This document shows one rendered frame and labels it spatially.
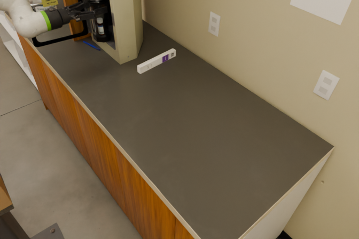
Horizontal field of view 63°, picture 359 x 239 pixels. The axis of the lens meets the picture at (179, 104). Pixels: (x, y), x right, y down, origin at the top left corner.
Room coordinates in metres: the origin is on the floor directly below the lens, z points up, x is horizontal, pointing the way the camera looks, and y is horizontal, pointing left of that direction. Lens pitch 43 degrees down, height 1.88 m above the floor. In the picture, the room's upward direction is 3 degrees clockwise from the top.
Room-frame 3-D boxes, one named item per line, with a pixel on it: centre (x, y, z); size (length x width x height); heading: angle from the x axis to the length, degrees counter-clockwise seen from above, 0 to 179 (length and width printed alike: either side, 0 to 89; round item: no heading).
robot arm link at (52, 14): (1.26, 0.61, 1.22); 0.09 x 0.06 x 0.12; 41
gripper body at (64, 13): (1.31, 0.56, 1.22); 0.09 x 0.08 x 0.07; 131
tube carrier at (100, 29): (1.42, 0.44, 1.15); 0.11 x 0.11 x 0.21
